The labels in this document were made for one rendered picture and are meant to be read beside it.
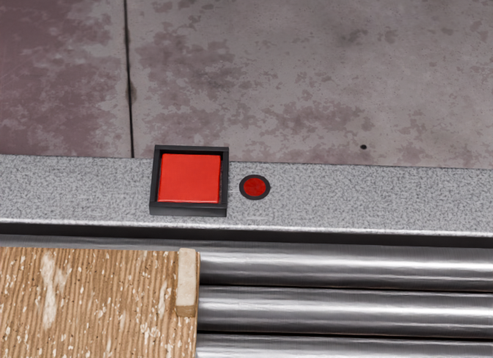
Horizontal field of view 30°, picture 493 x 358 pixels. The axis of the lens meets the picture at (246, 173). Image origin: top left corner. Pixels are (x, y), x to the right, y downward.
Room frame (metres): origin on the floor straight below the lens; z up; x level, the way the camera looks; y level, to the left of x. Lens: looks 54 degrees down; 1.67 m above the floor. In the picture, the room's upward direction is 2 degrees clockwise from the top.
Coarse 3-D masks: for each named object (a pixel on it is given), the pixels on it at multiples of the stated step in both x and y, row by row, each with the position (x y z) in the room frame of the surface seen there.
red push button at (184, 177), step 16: (176, 160) 0.56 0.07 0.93; (192, 160) 0.56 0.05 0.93; (208, 160) 0.56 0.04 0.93; (160, 176) 0.54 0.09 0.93; (176, 176) 0.54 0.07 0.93; (192, 176) 0.54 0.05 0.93; (208, 176) 0.54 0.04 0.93; (160, 192) 0.52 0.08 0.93; (176, 192) 0.52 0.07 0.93; (192, 192) 0.52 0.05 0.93; (208, 192) 0.52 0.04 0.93
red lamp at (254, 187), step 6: (246, 180) 0.54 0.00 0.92; (252, 180) 0.54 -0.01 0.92; (258, 180) 0.54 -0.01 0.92; (246, 186) 0.54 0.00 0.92; (252, 186) 0.54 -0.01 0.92; (258, 186) 0.54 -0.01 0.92; (264, 186) 0.54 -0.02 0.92; (246, 192) 0.53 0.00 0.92; (252, 192) 0.53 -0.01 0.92; (258, 192) 0.53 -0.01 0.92
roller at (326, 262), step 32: (224, 256) 0.45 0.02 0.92; (256, 256) 0.45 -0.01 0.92; (288, 256) 0.45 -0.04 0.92; (320, 256) 0.45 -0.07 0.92; (352, 256) 0.46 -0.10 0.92; (384, 256) 0.46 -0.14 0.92; (416, 256) 0.46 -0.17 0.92; (448, 256) 0.46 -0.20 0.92; (480, 256) 0.46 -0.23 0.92; (384, 288) 0.44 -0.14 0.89; (416, 288) 0.44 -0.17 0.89; (448, 288) 0.44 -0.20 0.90; (480, 288) 0.44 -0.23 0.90
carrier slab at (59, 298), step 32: (0, 256) 0.43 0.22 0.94; (32, 256) 0.43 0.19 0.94; (64, 256) 0.43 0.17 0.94; (96, 256) 0.44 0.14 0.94; (128, 256) 0.44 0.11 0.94; (160, 256) 0.44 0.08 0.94; (0, 288) 0.40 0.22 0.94; (32, 288) 0.40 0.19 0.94; (64, 288) 0.40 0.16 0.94; (96, 288) 0.40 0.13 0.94; (128, 288) 0.40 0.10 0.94; (160, 288) 0.40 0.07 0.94; (0, 320) 0.37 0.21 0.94; (32, 320) 0.37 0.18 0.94; (64, 320) 0.37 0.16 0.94; (96, 320) 0.37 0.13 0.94; (128, 320) 0.37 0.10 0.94; (160, 320) 0.37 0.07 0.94; (192, 320) 0.37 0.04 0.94; (0, 352) 0.34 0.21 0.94; (32, 352) 0.34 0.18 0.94; (64, 352) 0.34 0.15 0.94; (96, 352) 0.34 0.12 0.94; (128, 352) 0.34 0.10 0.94; (160, 352) 0.34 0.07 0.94; (192, 352) 0.34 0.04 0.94
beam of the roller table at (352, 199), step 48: (0, 192) 0.52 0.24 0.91; (48, 192) 0.52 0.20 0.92; (96, 192) 0.52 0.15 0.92; (144, 192) 0.52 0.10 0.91; (240, 192) 0.53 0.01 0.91; (288, 192) 0.53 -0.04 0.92; (336, 192) 0.53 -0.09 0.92; (384, 192) 0.54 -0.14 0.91; (432, 192) 0.54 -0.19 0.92; (480, 192) 0.54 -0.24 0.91; (240, 240) 0.49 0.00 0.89; (288, 240) 0.49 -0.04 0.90; (336, 240) 0.49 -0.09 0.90; (384, 240) 0.49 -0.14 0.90; (432, 240) 0.49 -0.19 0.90; (480, 240) 0.49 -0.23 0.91
